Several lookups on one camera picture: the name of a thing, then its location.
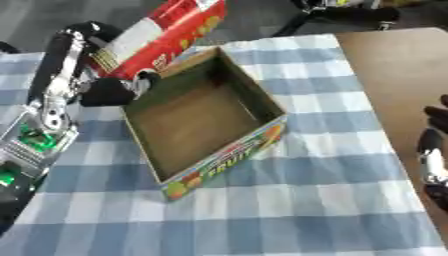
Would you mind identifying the black tripod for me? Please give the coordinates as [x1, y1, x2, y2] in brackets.
[269, 0, 406, 38]

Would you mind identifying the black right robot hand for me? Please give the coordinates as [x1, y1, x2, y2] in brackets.
[414, 94, 448, 215]

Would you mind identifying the red and white bottle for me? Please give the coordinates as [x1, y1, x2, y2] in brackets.
[85, 0, 230, 81]

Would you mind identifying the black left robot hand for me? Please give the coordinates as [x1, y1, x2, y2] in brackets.
[26, 20, 163, 108]

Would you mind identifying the open cardboard box fruit print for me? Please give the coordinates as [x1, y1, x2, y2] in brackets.
[119, 45, 291, 203]

